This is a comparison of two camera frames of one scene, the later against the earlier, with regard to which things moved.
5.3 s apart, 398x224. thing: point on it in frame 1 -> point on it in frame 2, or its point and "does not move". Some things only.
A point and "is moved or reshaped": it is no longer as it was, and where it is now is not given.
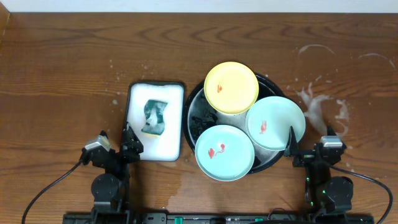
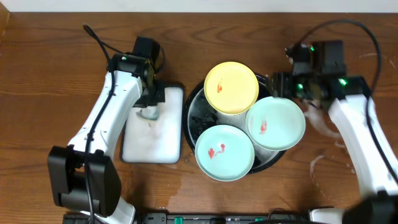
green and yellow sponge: [155, 121] is moved or reshaped
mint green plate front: [224, 153] does not move
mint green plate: [269, 119] does not move
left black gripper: [117, 152] -> [149, 101]
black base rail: [217, 218] does not move
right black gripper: [292, 150] -> [281, 86]
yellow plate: [231, 88] does not move
